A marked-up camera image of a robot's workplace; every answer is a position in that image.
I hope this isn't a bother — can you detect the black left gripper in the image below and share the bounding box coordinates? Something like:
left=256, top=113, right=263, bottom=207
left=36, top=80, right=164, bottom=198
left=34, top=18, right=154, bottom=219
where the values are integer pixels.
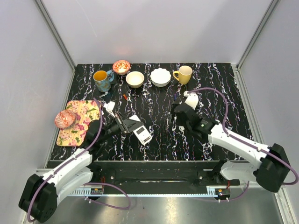
left=99, top=112, right=144, bottom=143

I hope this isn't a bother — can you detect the white red remote control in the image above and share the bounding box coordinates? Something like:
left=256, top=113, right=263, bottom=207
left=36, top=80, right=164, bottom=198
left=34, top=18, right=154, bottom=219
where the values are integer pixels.
left=129, top=124, right=152, bottom=146

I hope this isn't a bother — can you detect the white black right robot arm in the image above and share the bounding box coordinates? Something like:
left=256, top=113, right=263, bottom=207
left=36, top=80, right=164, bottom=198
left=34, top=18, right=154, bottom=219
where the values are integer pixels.
left=171, top=103, right=290, bottom=193

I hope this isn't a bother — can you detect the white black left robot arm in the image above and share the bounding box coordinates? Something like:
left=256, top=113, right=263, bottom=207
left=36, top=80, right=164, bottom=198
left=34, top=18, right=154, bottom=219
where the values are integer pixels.
left=18, top=114, right=143, bottom=223

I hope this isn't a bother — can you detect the yellow mug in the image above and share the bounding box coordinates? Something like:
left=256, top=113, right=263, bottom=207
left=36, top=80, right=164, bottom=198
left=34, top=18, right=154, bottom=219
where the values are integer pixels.
left=172, top=65, right=192, bottom=84

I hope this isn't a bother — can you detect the white scalloped bowl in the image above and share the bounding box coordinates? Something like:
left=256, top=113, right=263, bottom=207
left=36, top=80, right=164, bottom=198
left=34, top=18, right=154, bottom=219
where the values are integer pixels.
left=150, top=68, right=171, bottom=87

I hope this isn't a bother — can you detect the floral wooden tray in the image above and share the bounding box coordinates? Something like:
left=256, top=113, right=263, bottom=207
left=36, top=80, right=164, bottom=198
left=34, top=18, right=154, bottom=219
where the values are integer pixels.
left=56, top=100, right=100, bottom=147

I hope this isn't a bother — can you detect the cream round bowl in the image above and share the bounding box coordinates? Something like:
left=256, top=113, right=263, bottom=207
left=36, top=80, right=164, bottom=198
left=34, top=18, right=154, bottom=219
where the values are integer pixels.
left=126, top=71, right=144, bottom=88

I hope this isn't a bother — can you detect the blue floral mug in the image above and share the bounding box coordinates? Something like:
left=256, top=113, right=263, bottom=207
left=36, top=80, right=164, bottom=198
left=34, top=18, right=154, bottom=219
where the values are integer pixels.
left=93, top=70, right=114, bottom=92

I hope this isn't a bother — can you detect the orange patterned small bowl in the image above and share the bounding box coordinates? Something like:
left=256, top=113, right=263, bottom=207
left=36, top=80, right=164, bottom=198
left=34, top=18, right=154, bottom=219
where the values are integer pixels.
left=113, top=60, right=130, bottom=75

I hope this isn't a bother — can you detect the red patterned bowl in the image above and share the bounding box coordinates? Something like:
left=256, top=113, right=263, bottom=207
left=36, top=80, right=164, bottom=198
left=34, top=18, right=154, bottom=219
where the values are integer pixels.
left=54, top=110, right=76, bottom=129

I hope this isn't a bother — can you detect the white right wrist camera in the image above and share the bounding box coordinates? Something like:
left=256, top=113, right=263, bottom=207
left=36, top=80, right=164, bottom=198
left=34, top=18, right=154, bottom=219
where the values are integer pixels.
left=184, top=91, right=199, bottom=110

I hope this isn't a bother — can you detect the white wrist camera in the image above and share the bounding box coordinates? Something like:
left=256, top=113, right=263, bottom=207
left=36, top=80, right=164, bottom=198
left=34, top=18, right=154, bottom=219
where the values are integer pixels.
left=104, top=101, right=115, bottom=118
left=184, top=91, right=199, bottom=110

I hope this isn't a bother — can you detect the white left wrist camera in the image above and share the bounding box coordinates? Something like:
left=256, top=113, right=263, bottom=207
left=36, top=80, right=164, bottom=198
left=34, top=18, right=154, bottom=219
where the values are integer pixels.
left=104, top=101, right=115, bottom=118

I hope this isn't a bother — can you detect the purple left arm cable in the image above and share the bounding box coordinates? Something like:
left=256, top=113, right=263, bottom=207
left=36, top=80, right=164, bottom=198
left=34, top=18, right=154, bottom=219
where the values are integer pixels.
left=27, top=98, right=131, bottom=222

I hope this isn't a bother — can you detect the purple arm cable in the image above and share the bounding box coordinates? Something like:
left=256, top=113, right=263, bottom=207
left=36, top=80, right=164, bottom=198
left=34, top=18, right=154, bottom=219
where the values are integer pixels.
left=27, top=98, right=131, bottom=222
left=186, top=87, right=299, bottom=203

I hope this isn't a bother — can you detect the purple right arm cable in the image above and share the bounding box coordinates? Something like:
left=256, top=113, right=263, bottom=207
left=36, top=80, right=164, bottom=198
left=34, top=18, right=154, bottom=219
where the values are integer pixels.
left=186, top=87, right=299, bottom=203

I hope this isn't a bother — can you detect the aluminium frame post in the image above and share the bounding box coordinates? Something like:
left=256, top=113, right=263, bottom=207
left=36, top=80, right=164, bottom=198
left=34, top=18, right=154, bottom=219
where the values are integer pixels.
left=33, top=0, right=76, bottom=71

